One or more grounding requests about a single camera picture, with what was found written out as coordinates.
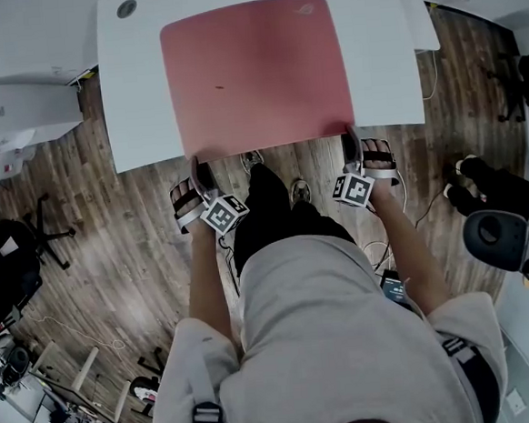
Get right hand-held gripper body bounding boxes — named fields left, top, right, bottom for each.
left=329, top=148, right=404, bottom=211

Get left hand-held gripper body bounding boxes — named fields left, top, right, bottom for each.
left=171, top=189, right=254, bottom=240

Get red desk mat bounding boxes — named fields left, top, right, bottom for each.
left=156, top=0, right=359, bottom=168

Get person's right forearm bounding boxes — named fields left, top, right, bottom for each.
left=369, top=182, right=452, bottom=321

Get person's left forearm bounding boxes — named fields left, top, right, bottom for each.
left=182, top=217, right=239, bottom=349

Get person's left hand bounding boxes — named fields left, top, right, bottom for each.
left=168, top=176, right=199, bottom=205

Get person's right hand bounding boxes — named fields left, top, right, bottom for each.
left=359, top=135, right=392, bottom=156

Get person's black trousers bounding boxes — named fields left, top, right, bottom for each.
left=226, top=156, right=360, bottom=291

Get person's left shoe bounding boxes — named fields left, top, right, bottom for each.
left=240, top=148, right=266, bottom=175

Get person's right shoe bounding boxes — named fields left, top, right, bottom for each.
left=288, top=177, right=313, bottom=205

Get white table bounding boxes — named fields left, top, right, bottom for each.
left=92, top=0, right=428, bottom=176

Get black device with screen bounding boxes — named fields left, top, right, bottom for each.
left=377, top=267, right=414, bottom=312

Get grey rimmed black seat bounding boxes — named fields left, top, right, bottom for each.
left=460, top=206, right=529, bottom=277

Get white chair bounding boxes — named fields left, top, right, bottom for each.
left=391, top=0, right=443, bottom=55

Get person's grey shirt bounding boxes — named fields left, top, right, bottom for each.
left=138, top=220, right=513, bottom=423

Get white cabinet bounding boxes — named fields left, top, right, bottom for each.
left=0, top=72, right=85, bottom=146

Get black stool with white object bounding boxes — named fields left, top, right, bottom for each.
left=126, top=346, right=170, bottom=416

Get white socket plate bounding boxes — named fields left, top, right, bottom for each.
left=504, top=388, right=527, bottom=416

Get white floor cable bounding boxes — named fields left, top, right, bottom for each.
left=418, top=47, right=443, bottom=101
left=25, top=307, right=125, bottom=358

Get grey table cable grommet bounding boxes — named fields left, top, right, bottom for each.
left=115, top=0, right=139, bottom=19

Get wooden frame stand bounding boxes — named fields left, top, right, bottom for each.
left=28, top=334, right=141, bottom=423

